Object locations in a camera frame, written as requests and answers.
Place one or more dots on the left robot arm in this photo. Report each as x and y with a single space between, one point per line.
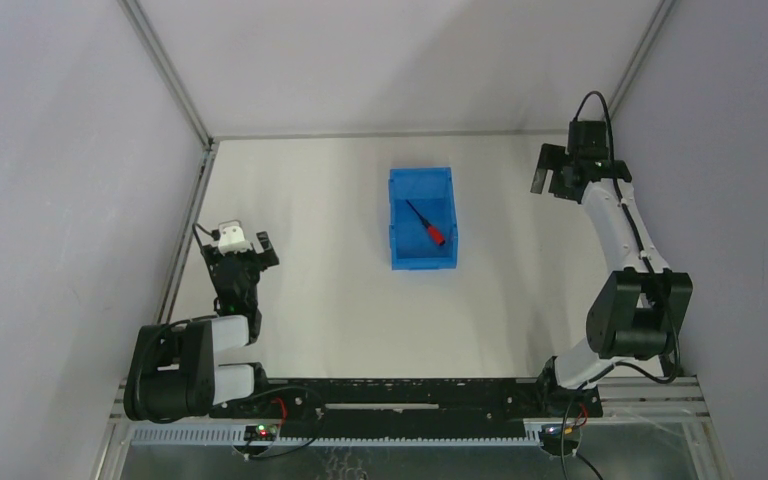
175 372

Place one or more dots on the aluminium frame base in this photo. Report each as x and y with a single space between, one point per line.
647 431

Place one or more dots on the red handled screwdriver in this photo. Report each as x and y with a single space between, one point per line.
433 232

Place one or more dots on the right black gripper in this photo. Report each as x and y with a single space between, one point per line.
567 177

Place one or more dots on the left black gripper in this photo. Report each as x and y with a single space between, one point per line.
241 259

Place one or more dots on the right controller board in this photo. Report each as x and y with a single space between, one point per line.
558 443

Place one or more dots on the left controller board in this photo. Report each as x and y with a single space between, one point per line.
261 433

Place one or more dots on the blue plastic bin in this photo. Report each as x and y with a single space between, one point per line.
431 190

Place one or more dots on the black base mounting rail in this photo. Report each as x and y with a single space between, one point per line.
412 409

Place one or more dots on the controller board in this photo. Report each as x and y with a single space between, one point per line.
261 433
558 443

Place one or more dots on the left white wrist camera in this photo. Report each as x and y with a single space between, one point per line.
232 238

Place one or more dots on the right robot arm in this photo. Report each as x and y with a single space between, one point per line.
639 311

